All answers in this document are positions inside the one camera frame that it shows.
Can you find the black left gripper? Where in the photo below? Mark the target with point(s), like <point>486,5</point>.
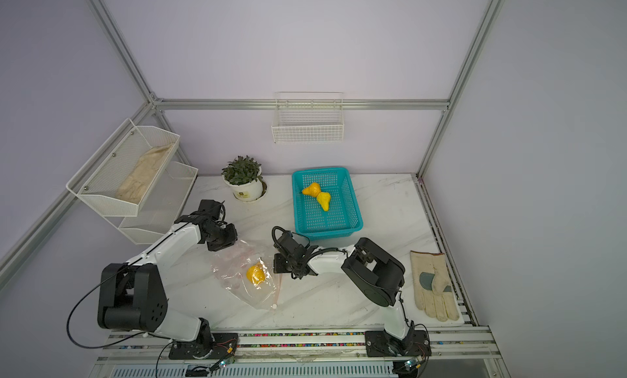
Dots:
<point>232,238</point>

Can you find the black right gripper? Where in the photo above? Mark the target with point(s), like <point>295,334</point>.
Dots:
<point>280,265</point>

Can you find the orange pear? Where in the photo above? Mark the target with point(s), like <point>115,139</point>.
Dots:
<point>313,190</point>
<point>256,274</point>

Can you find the clear zip-top plastic bag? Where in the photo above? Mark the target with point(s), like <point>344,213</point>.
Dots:
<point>246,271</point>

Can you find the yellow pear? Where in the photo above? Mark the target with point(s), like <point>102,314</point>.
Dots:
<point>324,200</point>

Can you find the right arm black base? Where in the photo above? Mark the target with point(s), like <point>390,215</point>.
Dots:
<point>381,344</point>

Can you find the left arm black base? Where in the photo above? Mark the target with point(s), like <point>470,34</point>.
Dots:
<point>207,345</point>

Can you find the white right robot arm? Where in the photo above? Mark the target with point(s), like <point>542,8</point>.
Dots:
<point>378,275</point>

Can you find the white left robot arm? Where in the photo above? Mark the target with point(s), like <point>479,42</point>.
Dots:
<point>132,296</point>

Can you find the white plastic flower pot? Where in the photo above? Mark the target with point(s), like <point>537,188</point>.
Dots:
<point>247,189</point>

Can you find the teal plastic basket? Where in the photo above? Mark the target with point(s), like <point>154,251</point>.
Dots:
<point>343,218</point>

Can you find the white pot saucer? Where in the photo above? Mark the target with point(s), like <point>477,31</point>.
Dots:
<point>262,192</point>

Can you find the green leafy plant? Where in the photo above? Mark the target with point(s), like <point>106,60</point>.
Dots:
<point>242,171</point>

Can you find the beige glove on shelf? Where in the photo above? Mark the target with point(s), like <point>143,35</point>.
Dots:
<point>136,185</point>

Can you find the white two-tier mesh shelf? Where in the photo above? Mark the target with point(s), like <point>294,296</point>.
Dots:
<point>97,181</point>

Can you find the beige work glove on table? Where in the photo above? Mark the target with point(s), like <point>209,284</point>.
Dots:
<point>433,290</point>

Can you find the white wire wall basket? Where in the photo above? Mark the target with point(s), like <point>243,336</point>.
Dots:
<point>308,117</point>

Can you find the aluminium front rail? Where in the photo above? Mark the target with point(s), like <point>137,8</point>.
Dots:
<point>457,352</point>

